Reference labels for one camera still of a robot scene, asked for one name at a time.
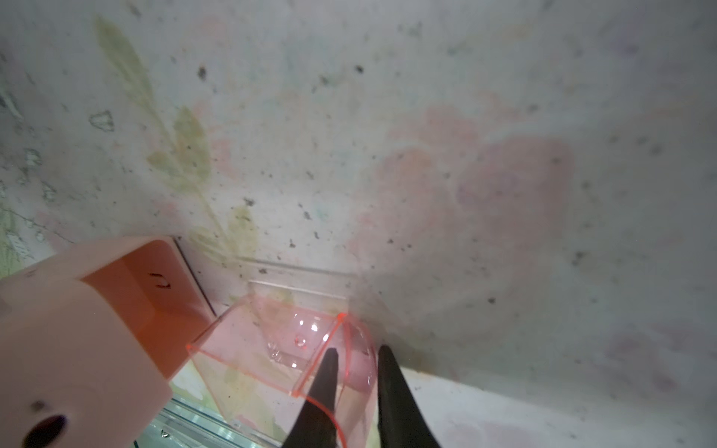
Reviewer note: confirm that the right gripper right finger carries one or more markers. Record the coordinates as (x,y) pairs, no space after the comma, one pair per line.
(400,422)

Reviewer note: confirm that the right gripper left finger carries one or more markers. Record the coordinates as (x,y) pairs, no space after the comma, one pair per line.
(314,427)

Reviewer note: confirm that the pink transparent tray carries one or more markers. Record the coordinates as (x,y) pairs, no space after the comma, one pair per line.
(260,359)

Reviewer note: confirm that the pink pencil sharpener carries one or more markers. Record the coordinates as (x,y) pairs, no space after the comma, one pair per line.
(90,340)

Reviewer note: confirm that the pink floral table mat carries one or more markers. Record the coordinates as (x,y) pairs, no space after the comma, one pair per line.
(518,197)

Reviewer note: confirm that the aluminium mounting rail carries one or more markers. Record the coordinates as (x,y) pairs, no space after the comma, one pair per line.
(184,424)

